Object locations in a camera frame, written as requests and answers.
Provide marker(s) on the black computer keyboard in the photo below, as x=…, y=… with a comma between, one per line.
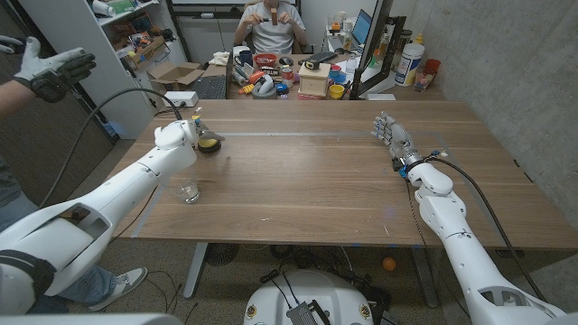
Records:
x=318, y=57

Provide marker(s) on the dark flat keyboard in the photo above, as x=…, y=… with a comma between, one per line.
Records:
x=211, y=87

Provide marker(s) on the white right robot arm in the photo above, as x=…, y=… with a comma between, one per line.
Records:
x=465, y=244

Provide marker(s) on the standing person's bare forearm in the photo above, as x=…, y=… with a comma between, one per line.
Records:
x=11, y=97

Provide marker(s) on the white grey sneaker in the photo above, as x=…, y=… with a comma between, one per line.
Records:
x=122, y=284

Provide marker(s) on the orange and yellow tool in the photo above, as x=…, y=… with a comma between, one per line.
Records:
x=253, y=81

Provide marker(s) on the red bowl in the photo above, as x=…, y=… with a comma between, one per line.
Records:
x=265, y=60

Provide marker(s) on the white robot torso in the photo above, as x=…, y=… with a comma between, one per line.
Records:
x=90, y=319

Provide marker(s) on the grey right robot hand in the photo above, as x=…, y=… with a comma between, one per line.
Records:
x=399, y=140

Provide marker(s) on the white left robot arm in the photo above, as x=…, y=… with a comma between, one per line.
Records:
x=135, y=185

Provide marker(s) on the black computer mouse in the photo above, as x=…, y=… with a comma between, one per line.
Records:
x=286, y=61

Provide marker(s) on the printed tin can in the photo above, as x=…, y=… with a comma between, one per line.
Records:
x=287, y=74

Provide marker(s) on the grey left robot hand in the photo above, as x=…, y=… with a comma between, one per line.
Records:
x=210, y=135

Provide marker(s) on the dark blue mug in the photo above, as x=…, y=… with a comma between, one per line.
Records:
x=245, y=58

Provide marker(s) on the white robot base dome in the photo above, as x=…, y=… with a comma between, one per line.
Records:
x=311, y=289

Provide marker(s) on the open laptop with blue screen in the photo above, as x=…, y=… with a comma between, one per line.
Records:
x=362, y=27

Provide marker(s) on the white folded cloth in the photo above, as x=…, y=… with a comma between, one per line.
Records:
x=220, y=58

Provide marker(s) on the seated person in grey shirt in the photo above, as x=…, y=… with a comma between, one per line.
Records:
x=271, y=31

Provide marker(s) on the orange ball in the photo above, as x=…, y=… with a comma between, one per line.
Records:
x=389, y=264

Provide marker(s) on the grey tape dispenser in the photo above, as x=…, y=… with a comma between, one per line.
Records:
x=264, y=90

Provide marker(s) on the clear glass cup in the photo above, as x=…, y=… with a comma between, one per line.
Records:
x=189, y=194

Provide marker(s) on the red plastic cup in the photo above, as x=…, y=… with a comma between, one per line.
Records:
x=432, y=66

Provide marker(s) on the white canister with blue label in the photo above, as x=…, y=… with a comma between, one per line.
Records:
x=408, y=63

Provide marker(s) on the yellow cup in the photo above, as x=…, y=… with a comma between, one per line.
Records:
x=336, y=92

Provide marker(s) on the black round floor fan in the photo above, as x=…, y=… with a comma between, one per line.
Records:
x=221, y=253

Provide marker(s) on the standing person in jeans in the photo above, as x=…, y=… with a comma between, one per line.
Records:
x=11, y=198

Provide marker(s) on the glass jar with colourful items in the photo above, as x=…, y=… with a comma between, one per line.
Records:
x=423, y=81

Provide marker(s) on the white and black tracking glove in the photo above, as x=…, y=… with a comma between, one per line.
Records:
x=38, y=67

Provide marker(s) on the open cardboard box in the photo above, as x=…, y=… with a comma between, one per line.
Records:
x=174, y=72

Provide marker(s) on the small wooden drawer box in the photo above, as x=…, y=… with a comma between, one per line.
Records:
x=314, y=81

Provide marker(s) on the white power box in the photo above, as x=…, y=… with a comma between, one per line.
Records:
x=180, y=98

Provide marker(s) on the yellow black tape measure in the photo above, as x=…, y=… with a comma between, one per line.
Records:
x=311, y=65

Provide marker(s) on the white shelf unit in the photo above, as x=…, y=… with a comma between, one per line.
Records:
x=104, y=67

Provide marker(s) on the black monitor on stand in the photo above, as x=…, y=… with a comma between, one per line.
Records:
x=375, y=36

